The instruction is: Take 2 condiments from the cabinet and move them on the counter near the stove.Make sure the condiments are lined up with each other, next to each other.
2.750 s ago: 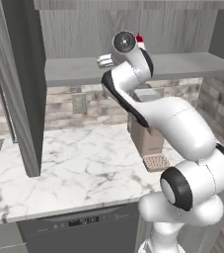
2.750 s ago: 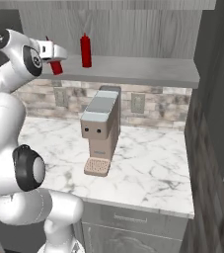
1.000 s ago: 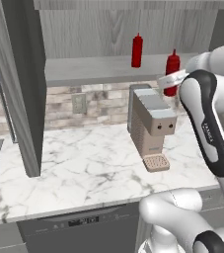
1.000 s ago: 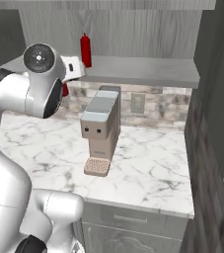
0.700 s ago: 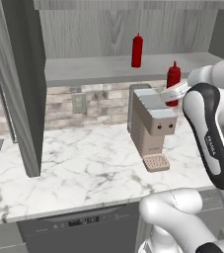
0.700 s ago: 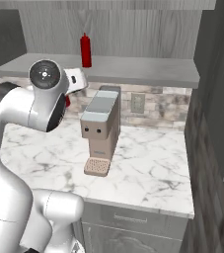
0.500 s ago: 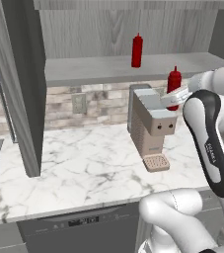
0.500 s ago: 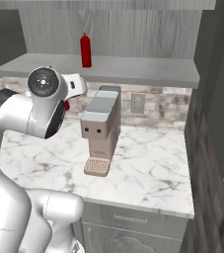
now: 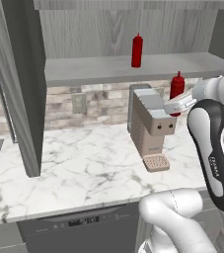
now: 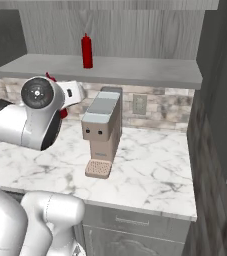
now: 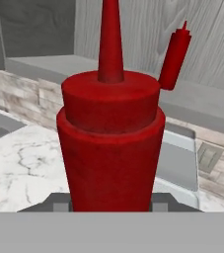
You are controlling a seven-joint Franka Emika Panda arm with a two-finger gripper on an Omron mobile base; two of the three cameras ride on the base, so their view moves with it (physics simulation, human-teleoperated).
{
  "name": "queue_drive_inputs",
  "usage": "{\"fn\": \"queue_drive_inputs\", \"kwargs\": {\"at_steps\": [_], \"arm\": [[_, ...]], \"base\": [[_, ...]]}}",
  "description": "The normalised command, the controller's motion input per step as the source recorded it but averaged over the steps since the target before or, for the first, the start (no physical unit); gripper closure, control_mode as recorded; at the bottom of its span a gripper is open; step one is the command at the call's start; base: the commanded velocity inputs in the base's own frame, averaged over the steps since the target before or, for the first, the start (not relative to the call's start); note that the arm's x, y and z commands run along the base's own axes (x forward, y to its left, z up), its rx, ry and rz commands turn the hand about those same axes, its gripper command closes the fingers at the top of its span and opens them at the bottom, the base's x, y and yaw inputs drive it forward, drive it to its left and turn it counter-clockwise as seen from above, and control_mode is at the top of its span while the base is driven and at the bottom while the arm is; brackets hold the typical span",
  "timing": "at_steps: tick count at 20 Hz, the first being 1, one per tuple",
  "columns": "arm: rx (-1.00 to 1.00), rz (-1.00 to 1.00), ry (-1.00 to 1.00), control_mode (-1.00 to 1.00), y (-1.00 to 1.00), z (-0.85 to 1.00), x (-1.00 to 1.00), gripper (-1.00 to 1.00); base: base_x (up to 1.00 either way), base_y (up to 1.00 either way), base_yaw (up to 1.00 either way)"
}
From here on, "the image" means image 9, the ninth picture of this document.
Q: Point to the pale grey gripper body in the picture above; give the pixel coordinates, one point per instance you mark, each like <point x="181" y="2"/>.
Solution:
<point x="179" y="104"/>

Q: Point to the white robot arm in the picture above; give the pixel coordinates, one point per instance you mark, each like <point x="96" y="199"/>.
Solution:
<point x="169" y="214"/>

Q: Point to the grey wood cabinet door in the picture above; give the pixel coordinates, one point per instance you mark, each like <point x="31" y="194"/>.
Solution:
<point x="223" y="36"/>
<point x="24" y="99"/>

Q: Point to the red condiment bottle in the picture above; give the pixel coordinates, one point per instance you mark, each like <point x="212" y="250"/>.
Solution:
<point x="137" y="49"/>
<point x="177" y="86"/>

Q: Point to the beige coffee machine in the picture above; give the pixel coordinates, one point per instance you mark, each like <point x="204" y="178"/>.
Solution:
<point x="149" y="131"/>

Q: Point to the grey base cupboard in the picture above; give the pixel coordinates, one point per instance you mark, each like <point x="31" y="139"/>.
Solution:
<point x="1" y="238"/>
<point x="212" y="217"/>

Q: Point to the dark grey dishwasher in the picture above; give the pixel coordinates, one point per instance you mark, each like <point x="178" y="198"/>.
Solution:
<point x="84" y="234"/>

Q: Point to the grey wood wall cabinet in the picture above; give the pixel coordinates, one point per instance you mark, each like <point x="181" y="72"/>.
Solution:
<point x="116" y="69"/>

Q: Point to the grey wall outlet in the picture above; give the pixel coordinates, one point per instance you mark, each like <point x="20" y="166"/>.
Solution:
<point x="79" y="103"/>

